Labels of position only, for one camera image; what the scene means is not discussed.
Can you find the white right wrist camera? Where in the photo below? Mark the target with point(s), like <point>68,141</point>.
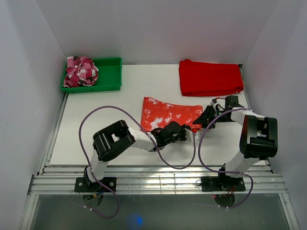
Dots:
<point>216,105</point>

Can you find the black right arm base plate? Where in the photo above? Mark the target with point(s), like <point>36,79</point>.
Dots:
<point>215,184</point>

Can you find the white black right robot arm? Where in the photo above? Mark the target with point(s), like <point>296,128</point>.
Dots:
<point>258,142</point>

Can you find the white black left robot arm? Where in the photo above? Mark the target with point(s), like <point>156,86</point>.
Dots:
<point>113,140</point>

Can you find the aluminium table frame rail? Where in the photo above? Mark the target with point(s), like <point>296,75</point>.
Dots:
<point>268,205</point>

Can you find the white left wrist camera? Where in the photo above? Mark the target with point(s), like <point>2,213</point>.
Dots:
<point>195,135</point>

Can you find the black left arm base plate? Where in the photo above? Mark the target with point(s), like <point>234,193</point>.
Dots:
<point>81,185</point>

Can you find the red white tie-dye trousers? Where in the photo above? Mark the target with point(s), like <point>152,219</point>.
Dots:
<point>158,114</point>

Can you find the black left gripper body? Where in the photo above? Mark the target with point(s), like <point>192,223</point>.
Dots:
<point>181,135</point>

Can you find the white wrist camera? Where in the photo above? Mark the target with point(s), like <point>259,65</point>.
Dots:
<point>195,135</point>
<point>216,105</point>

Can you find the green plastic bin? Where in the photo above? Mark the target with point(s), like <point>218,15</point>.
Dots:
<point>109,76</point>

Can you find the folded red trousers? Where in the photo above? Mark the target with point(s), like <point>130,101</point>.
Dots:
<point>200,79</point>

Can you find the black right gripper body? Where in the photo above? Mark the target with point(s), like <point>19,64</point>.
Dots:
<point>210,113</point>

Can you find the pink camouflage garment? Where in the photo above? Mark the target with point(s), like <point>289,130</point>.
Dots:
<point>80,72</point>

